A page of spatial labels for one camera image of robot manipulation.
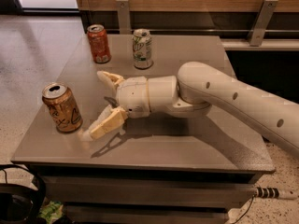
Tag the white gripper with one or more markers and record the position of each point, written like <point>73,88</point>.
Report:
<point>132,96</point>

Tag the gold brown soda can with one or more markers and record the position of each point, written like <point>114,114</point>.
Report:
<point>62,106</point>

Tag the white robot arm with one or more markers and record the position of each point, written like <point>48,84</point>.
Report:
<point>192,91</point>

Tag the red orange soda can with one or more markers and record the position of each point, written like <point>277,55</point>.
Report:
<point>98,41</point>

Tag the white green soda can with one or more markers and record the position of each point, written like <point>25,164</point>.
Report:
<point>142,45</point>

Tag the grey cabinet with drawers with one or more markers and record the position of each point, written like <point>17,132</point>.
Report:
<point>163,170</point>

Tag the green snack bag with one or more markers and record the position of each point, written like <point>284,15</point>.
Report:
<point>51,212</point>

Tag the left metal bracket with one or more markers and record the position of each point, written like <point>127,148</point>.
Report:
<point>124,18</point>

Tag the metal bracket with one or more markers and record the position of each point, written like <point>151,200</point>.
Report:
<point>124,18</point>
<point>257,31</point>

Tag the black bag with strap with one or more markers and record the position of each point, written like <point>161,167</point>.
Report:
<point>20,204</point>

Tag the black white striped handle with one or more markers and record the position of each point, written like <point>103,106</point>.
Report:
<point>275,193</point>

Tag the right metal bracket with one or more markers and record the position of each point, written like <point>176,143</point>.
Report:
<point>257,31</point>

